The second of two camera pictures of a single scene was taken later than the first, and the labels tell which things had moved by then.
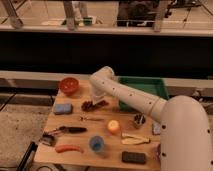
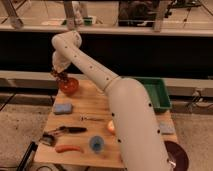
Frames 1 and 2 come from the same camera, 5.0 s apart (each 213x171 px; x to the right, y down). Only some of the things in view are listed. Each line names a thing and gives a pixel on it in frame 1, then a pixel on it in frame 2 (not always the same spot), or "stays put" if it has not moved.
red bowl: x=69 y=85 stays put
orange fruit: x=113 y=126 stays put
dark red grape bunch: x=88 y=106 to x=60 y=76
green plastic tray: x=154 y=86 stays put
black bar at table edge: x=28 y=156 stays put
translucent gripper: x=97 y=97 to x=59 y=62
